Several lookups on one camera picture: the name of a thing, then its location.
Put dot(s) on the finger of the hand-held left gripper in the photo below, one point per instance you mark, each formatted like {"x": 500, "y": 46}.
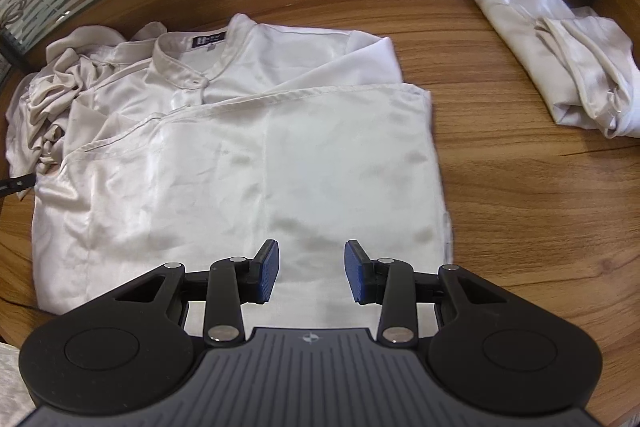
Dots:
{"x": 17, "y": 184}

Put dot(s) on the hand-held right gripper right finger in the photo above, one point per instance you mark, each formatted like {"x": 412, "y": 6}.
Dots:
{"x": 356, "y": 272}

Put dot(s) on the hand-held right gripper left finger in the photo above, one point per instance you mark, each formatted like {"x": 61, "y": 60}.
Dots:
{"x": 267, "y": 272}

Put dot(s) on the cream long-sleeve shirt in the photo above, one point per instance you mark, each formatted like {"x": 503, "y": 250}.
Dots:
{"x": 300, "y": 157}

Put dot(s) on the crumpled beige shirt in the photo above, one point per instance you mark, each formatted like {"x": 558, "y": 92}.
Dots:
{"x": 60, "y": 72}

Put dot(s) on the folded cream shirt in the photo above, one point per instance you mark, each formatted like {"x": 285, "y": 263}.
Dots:
{"x": 540, "y": 47}

